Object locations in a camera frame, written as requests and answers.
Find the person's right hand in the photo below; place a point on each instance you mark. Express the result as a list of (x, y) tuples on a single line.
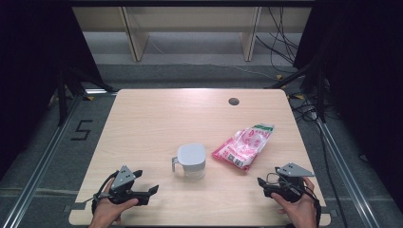
[(301, 210)]

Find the pink and white plastic bag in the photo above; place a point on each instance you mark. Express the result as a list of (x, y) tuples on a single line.
[(244, 147)]

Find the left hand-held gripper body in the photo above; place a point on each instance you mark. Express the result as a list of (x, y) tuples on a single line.
[(123, 179)]

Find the short metal bar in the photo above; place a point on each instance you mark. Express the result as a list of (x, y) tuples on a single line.
[(95, 91)]

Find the long metal floor rail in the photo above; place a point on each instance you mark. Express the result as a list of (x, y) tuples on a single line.
[(38, 171), (345, 167)]

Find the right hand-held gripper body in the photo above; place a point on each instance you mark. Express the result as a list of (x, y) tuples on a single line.
[(293, 171)]

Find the yellow tape piece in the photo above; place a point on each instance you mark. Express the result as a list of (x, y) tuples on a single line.
[(90, 98), (279, 77), (298, 96)]

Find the clear jar with grey lid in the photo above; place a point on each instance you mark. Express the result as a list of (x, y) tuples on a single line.
[(191, 158)]

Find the black metal stand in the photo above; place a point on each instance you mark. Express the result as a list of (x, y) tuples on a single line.
[(320, 95), (62, 95)]

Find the person's left hand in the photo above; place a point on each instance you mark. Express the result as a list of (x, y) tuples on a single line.
[(106, 210)]

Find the black curtain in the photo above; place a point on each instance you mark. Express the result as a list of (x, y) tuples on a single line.
[(364, 79), (31, 79)]

